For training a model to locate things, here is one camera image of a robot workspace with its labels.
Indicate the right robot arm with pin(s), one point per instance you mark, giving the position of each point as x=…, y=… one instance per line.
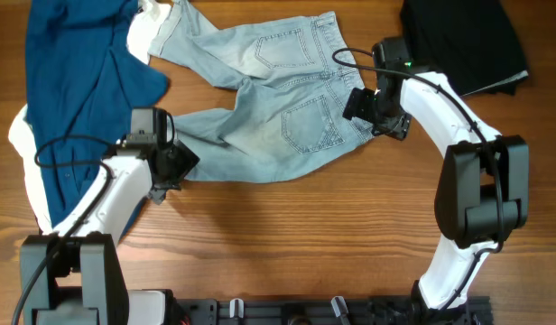
x=482, y=194

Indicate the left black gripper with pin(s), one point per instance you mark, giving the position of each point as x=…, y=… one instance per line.
x=186, y=158

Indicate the white garment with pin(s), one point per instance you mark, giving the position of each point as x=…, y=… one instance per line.
x=144, y=28

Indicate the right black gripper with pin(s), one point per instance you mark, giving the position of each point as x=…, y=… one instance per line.
x=358, y=105

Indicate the light blue denim shorts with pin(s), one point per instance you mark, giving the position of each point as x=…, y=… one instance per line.
x=292, y=79

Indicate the dark blue shirt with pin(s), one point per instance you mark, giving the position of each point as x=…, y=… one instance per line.
x=81, y=86

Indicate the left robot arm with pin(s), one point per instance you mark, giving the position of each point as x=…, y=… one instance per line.
x=72, y=275

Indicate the folded black garment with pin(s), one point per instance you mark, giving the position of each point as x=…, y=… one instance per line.
x=471, y=41

